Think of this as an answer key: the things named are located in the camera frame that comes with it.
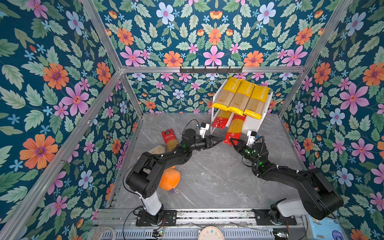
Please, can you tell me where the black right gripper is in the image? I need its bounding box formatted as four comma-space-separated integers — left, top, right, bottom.
231, 137, 260, 168

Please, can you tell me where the yellow spaghetti bag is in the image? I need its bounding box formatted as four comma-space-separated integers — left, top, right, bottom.
212, 77, 244, 111
244, 85, 270, 120
227, 81, 256, 116

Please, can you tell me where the blue tissue pack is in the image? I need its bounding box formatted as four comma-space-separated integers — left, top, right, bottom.
307, 216, 346, 240

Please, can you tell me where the beige bread loaf toy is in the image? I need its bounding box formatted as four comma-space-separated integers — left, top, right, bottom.
148, 145, 167, 155

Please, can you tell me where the white two-tier shelf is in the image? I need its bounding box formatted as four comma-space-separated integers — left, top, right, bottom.
210, 80, 273, 136

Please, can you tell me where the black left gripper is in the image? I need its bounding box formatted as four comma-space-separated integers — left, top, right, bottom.
188, 134, 222, 152

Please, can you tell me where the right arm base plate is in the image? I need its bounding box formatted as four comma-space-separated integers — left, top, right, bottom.
252, 209, 297, 226

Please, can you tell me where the white round timer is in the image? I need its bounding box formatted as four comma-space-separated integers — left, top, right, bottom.
198, 226, 225, 240

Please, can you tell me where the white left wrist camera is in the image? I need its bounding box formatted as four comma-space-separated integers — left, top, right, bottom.
199, 123, 210, 139

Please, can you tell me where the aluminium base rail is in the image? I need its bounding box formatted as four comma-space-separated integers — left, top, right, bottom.
94, 209, 309, 229

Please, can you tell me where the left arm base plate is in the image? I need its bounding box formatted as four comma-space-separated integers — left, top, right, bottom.
136, 210, 178, 227

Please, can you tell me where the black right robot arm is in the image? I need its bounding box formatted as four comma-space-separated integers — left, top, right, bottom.
230, 136, 344, 224

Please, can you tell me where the orange plush toy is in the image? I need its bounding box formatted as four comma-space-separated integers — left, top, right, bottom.
159, 167, 181, 191

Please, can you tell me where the black hook rail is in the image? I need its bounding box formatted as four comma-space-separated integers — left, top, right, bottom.
179, 66, 243, 75

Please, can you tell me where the red spaghetti bag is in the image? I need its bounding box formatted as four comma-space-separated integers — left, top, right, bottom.
212, 110, 232, 129
223, 114, 247, 146
162, 129, 179, 152

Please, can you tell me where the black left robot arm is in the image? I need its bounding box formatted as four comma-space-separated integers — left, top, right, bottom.
125, 129, 223, 216

